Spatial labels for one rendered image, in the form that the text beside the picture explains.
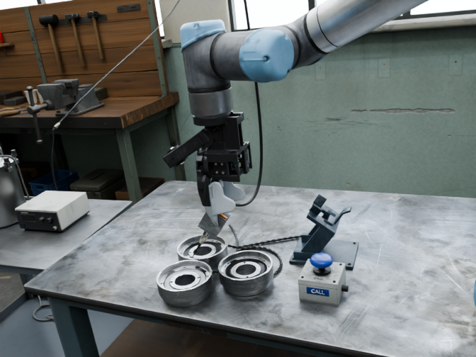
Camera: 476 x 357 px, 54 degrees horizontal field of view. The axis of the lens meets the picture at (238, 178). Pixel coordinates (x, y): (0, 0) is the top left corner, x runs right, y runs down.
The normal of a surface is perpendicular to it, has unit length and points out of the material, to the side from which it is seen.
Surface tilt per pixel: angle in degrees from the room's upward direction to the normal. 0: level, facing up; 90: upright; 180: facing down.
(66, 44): 90
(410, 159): 90
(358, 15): 109
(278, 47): 90
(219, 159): 90
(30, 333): 0
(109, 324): 0
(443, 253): 0
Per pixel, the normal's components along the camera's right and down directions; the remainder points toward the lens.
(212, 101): 0.15, 0.33
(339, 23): -0.47, 0.64
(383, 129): -0.39, 0.37
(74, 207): 0.94, 0.02
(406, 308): -0.11, -0.93
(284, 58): 0.76, 0.15
